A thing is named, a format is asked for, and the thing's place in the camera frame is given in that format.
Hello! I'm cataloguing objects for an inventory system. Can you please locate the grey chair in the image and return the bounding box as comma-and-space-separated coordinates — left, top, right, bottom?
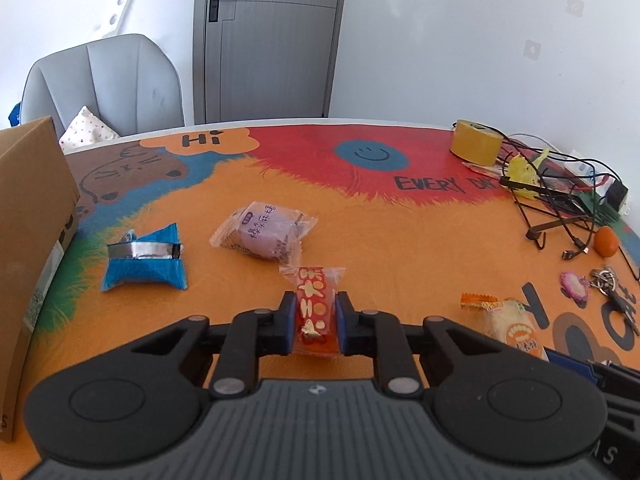
21, 33, 185, 138

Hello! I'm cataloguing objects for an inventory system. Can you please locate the colourful printed table mat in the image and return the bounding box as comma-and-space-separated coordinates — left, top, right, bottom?
30, 119, 640, 461

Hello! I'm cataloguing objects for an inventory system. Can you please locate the white dotted pillow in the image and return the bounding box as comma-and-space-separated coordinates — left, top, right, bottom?
59, 105, 121, 153

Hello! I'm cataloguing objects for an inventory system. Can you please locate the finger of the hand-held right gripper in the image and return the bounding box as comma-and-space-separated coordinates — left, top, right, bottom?
547, 349, 626, 387

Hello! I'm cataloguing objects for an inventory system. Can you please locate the black plug cable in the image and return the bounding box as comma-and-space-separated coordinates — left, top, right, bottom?
560, 227, 597, 262

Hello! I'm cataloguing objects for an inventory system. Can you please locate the bunch of keys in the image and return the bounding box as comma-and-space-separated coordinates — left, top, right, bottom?
589, 266, 640, 336

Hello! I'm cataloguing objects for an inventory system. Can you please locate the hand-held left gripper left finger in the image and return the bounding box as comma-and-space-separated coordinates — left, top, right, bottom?
117, 290, 298, 401

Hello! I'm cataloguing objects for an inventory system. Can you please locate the orange tangerine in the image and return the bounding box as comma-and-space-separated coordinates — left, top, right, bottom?
594, 226, 621, 256

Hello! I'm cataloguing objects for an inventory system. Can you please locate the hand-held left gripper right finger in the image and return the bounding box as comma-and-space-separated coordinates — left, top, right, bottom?
335, 290, 523, 396

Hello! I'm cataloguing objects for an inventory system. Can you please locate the red snack packet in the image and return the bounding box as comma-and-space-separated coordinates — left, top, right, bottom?
280, 265, 348, 358

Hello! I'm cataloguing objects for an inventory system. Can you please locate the yellow plastic bag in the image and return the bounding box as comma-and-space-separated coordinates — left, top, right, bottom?
500, 147, 553, 188

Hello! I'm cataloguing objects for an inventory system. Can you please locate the yellow tape roll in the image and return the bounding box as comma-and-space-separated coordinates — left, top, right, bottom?
450, 119, 506, 166

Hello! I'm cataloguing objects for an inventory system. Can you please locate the black power adapter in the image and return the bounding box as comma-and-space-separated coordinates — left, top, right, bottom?
602, 182, 630, 211

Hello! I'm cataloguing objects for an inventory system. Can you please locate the white power strip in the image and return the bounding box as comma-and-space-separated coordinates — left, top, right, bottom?
550, 150, 616, 181

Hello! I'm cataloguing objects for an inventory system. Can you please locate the pink charm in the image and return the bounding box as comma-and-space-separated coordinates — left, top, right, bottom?
560, 271, 590, 303

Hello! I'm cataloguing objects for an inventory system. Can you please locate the cardboard box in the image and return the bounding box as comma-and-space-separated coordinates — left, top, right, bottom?
0, 116, 82, 443

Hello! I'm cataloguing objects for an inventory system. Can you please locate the blue snack packet silver band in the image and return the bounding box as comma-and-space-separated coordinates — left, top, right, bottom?
101, 223, 188, 292

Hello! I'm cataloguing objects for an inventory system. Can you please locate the grey door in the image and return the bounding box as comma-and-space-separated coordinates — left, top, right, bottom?
192, 0, 351, 125

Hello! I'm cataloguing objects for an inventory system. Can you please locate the white wall plate with holes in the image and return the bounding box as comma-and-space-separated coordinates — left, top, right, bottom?
95, 0, 136, 36

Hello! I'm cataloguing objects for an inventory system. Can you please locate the lilac pastry packet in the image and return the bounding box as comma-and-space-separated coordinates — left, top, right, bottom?
210, 201, 318, 263

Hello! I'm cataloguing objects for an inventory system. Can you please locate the orange rice cracker packet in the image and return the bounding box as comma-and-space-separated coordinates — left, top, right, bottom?
460, 292, 551, 361

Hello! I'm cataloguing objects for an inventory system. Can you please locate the black door handle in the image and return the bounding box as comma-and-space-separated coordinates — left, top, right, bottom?
207, 0, 237, 23

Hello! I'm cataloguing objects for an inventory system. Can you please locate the black wire stand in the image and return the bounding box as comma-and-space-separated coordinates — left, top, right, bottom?
500, 175, 601, 251

